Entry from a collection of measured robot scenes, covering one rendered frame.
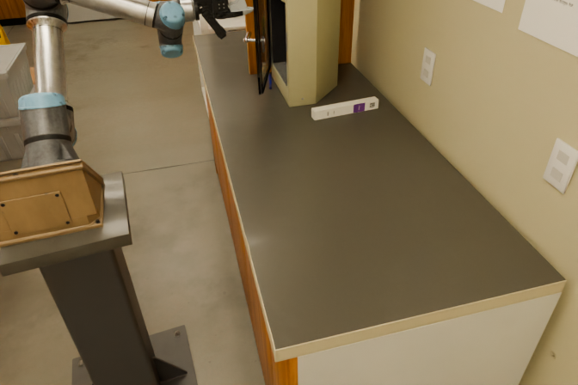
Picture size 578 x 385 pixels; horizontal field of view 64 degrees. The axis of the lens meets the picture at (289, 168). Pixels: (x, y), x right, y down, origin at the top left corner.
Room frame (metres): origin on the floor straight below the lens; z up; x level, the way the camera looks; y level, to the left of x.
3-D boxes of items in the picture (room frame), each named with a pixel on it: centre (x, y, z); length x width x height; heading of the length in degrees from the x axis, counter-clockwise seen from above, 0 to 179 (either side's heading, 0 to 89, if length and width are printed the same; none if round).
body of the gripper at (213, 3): (1.64, 0.26, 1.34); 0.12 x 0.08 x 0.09; 104
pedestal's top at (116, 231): (1.02, 0.64, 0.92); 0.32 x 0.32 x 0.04; 20
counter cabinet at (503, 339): (1.64, -0.07, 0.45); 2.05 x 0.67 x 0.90; 14
